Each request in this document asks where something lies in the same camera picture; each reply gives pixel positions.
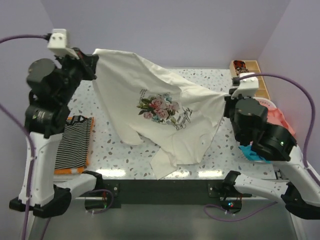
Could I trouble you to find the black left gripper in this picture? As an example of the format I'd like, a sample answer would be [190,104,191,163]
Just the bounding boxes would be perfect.
[56,46,100,104]

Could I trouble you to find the white floral print t-shirt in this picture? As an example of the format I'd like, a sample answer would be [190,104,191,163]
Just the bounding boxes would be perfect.
[93,48,225,179]

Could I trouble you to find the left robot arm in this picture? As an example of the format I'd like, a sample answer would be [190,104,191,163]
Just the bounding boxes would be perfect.
[9,48,104,219]

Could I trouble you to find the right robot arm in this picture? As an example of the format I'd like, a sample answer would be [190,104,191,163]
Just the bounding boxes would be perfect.
[222,95,320,220]

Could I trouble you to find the white plastic laundry basket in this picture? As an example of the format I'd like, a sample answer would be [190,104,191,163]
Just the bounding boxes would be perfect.
[255,97,277,108]

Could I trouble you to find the pink black rolled socks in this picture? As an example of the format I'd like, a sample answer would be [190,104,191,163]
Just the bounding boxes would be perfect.
[235,67,250,76]

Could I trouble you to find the red black rolled socks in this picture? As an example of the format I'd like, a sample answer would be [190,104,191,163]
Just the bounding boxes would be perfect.
[233,60,247,69]

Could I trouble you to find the salmon orange garment in basket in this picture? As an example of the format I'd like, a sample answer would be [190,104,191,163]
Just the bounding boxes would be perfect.
[267,106,296,137]

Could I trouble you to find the wooden compartment organizer box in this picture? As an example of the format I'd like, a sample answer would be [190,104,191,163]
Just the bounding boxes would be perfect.
[229,59,271,99]

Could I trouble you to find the teal garment in basket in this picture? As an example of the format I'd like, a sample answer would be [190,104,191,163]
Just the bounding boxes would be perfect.
[238,145,271,164]

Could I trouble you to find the black white striped folded shirt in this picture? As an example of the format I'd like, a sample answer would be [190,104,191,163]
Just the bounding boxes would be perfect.
[54,115,93,170]

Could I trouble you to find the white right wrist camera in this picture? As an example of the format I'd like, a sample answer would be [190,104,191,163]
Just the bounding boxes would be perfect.
[230,72,259,99]

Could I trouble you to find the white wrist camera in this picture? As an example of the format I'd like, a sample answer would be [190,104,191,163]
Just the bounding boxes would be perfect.
[47,28,79,59]
[230,72,259,99]

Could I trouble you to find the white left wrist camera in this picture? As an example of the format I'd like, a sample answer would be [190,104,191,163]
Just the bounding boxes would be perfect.
[47,28,79,59]

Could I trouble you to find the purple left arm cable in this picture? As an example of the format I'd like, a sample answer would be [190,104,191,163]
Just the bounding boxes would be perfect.
[0,34,52,240]

